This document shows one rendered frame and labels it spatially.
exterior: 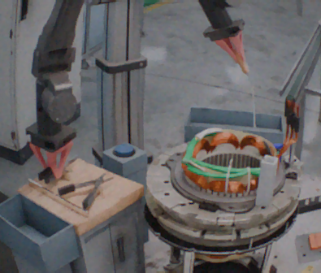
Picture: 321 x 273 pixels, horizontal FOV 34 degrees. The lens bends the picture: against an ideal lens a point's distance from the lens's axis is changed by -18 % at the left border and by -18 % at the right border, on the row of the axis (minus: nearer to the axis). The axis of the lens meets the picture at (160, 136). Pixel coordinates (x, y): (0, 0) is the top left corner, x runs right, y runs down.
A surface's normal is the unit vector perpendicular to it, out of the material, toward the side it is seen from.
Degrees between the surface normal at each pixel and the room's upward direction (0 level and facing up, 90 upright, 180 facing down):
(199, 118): 90
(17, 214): 90
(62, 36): 117
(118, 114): 90
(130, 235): 90
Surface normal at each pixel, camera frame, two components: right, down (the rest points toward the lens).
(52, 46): 0.38, 0.76
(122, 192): 0.00, -0.90
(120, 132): 0.46, 0.39
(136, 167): 0.70, 0.32
